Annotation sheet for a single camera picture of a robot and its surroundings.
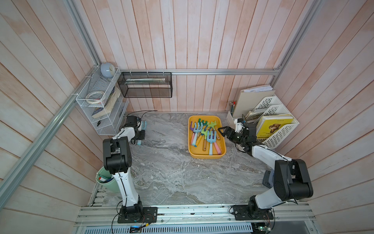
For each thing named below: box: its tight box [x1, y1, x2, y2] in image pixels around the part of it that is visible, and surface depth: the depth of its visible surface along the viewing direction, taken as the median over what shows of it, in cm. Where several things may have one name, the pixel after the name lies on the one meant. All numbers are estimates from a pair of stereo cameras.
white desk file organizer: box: [226, 93, 300, 149], surface depth 88 cm
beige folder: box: [232, 84, 276, 118], surface depth 96 cm
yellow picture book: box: [256, 115, 295, 142], surface depth 85 cm
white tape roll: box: [85, 90, 105, 104], surface depth 76 cm
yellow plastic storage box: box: [187, 115, 226, 159], surface depth 100 cm
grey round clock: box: [100, 62, 116, 78], surface depth 83 cm
